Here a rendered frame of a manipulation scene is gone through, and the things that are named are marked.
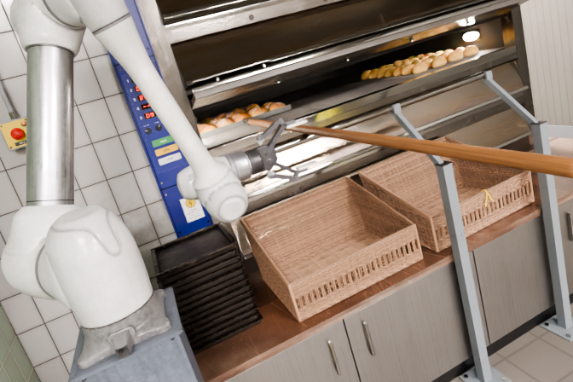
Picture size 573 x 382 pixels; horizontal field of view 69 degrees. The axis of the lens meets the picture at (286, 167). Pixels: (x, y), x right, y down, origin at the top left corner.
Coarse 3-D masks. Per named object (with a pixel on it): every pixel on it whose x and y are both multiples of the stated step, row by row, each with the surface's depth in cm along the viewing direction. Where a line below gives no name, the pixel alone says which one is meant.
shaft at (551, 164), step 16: (304, 128) 148; (320, 128) 138; (384, 144) 103; (400, 144) 97; (416, 144) 91; (432, 144) 87; (448, 144) 83; (480, 160) 75; (496, 160) 72; (512, 160) 69; (528, 160) 66; (544, 160) 64; (560, 160) 62; (560, 176) 62
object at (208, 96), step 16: (512, 0) 206; (528, 0) 212; (464, 16) 197; (480, 16) 208; (400, 32) 185; (416, 32) 188; (432, 32) 204; (352, 48) 178; (368, 48) 182; (384, 48) 197; (304, 64) 170; (320, 64) 178; (336, 64) 194; (240, 80) 162; (256, 80) 164; (272, 80) 175; (208, 96) 160; (224, 96) 172
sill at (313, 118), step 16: (512, 48) 229; (464, 64) 218; (480, 64) 222; (416, 80) 209; (432, 80) 213; (368, 96) 200; (384, 96) 203; (320, 112) 192; (336, 112) 195; (224, 144) 179; (240, 144) 180
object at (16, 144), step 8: (16, 120) 143; (24, 120) 144; (0, 128) 141; (8, 128) 142; (24, 128) 144; (8, 136) 142; (24, 136) 144; (8, 144) 143; (16, 144) 144; (24, 144) 144
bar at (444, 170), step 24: (480, 72) 176; (432, 96) 169; (504, 96) 172; (360, 120) 157; (528, 120) 166; (288, 144) 148; (456, 192) 150; (552, 192) 168; (456, 216) 151; (552, 216) 170; (456, 240) 153; (552, 240) 174; (456, 264) 158; (552, 264) 178; (480, 336) 164; (480, 360) 166
